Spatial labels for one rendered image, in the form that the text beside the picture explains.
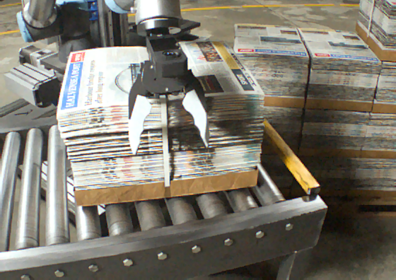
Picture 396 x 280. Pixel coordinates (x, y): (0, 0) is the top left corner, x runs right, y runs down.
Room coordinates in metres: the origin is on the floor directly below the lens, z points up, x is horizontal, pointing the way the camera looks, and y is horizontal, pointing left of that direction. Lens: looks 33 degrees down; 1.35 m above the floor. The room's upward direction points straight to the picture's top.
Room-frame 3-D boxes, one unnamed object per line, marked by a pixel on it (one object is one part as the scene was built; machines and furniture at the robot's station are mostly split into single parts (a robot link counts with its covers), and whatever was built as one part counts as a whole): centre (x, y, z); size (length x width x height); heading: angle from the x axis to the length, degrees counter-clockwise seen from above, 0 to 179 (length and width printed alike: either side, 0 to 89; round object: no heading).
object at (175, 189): (0.74, 0.08, 0.83); 0.28 x 0.06 x 0.04; 11
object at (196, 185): (0.76, -0.03, 0.83); 0.29 x 0.16 x 0.04; 11
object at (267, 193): (0.81, -0.12, 0.77); 0.47 x 0.05 x 0.05; 16
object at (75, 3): (1.36, 0.45, 0.98); 0.13 x 0.12 x 0.14; 128
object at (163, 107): (0.74, 0.08, 0.92); 0.29 x 0.01 x 0.23; 11
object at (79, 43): (1.37, 0.44, 0.87); 0.15 x 0.15 x 0.10
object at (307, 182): (0.82, -0.20, 0.81); 0.43 x 0.03 x 0.02; 16
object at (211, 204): (0.77, 0.01, 0.77); 0.47 x 0.05 x 0.05; 16
